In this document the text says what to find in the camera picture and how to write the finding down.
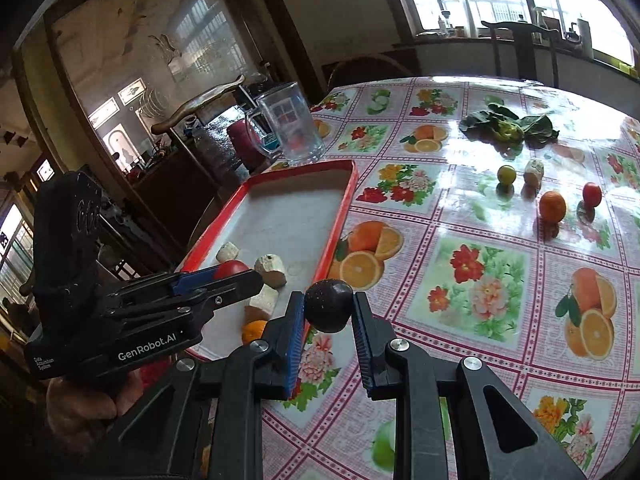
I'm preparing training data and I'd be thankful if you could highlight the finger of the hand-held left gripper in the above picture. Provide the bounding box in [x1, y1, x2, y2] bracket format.
[117, 270, 264, 331]
[107, 266, 221, 306]

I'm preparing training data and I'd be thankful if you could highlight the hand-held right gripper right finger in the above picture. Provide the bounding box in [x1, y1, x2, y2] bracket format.
[351, 290, 586, 480]

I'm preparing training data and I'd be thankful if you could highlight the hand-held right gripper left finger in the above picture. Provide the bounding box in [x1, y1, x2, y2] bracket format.
[107, 290, 307, 480]

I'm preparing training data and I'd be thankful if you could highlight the large pale cut root chunk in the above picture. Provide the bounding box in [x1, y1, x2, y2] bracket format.
[254, 254, 287, 288]

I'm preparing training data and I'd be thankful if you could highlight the orange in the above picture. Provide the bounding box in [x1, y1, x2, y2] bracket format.
[539, 190, 567, 223]
[241, 320, 269, 346]

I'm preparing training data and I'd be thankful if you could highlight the dark purple plum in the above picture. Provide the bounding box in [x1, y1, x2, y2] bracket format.
[304, 280, 355, 333]

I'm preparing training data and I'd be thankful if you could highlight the red rimmed tray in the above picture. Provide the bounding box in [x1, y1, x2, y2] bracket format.
[175, 158, 360, 361]

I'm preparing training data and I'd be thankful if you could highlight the person's left hand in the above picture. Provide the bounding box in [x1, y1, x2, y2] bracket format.
[46, 372, 143, 441]

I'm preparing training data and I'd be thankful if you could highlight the floral plastic tablecloth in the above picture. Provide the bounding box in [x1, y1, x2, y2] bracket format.
[190, 76, 640, 480]

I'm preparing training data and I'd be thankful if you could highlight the dark red container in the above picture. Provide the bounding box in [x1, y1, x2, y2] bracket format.
[226, 119, 271, 171]

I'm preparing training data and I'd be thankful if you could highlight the clear glass mug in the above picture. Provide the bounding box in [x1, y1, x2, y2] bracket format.
[245, 81, 327, 166]

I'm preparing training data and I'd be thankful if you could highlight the etched glass cabinet door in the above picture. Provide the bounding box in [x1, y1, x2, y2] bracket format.
[47, 0, 281, 176]

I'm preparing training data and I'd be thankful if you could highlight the dark rounded chair back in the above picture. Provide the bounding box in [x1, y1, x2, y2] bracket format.
[327, 55, 413, 91]

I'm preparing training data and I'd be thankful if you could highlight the leafy green vegetable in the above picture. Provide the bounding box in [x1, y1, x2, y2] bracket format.
[459, 105, 560, 147]

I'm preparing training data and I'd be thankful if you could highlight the dark wooden chair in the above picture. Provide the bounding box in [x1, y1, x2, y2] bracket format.
[480, 20, 561, 88]

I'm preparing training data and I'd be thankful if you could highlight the tall white container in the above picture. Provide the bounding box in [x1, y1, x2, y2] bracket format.
[577, 19, 594, 58]

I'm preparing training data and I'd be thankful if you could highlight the wooden chair with curved rail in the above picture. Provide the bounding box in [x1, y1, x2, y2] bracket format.
[150, 74, 248, 196]

